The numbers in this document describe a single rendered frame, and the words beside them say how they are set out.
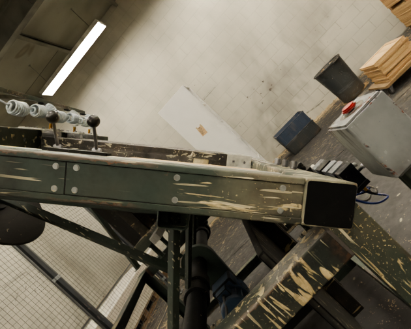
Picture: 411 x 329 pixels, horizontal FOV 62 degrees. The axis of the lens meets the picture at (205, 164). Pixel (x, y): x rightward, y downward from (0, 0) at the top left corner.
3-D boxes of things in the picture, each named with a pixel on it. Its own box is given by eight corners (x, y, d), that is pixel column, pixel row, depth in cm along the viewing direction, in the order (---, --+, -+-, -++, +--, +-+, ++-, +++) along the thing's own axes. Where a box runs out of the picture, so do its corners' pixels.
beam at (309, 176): (353, 231, 78) (359, 183, 78) (301, 226, 78) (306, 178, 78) (246, 168, 299) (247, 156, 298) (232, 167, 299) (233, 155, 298)
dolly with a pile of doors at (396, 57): (431, 59, 375) (405, 33, 374) (393, 95, 386) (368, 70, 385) (406, 65, 435) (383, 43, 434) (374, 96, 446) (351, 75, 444)
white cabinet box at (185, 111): (279, 177, 527) (182, 85, 521) (252, 203, 539) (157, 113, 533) (276, 170, 587) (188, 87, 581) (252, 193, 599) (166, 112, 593)
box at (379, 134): (438, 143, 77) (381, 88, 77) (400, 181, 78) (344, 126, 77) (407, 143, 89) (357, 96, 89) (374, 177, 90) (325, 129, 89)
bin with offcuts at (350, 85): (373, 81, 510) (342, 50, 508) (347, 106, 521) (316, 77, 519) (362, 83, 560) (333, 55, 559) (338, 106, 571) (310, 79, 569)
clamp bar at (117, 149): (250, 170, 172) (256, 122, 171) (16, 147, 173) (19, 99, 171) (248, 168, 182) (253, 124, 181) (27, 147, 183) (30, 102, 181)
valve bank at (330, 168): (411, 199, 103) (354, 144, 102) (377, 233, 104) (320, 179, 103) (344, 181, 153) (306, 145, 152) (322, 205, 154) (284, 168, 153)
